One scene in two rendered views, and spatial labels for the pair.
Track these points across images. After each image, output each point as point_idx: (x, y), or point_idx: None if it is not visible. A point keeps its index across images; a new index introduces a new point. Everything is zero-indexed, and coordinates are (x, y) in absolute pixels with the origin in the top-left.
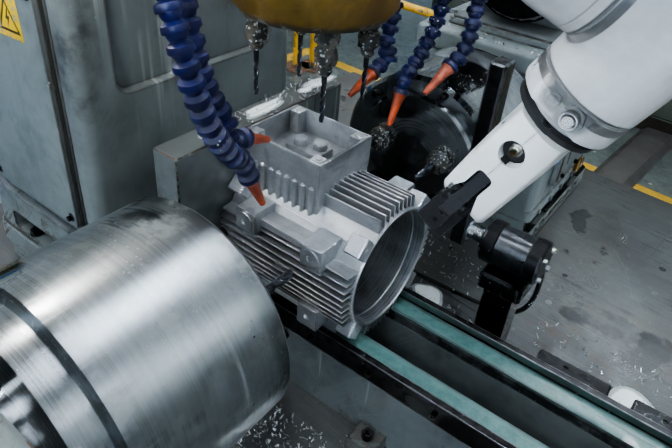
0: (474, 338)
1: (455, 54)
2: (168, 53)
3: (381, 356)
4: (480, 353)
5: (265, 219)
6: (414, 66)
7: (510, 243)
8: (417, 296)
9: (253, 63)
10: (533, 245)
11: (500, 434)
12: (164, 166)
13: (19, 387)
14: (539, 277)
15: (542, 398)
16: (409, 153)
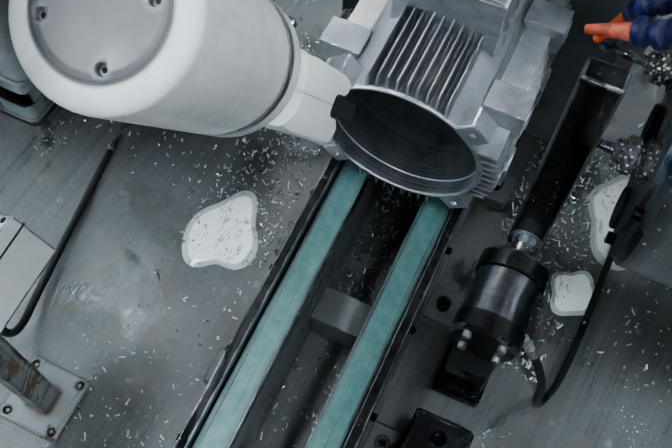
0: (404, 307)
1: (653, 23)
2: None
3: (337, 200)
4: (379, 315)
5: None
6: None
7: (485, 281)
8: (449, 226)
9: None
10: (483, 309)
11: (259, 338)
12: None
13: None
14: (464, 344)
15: (330, 394)
16: (664, 123)
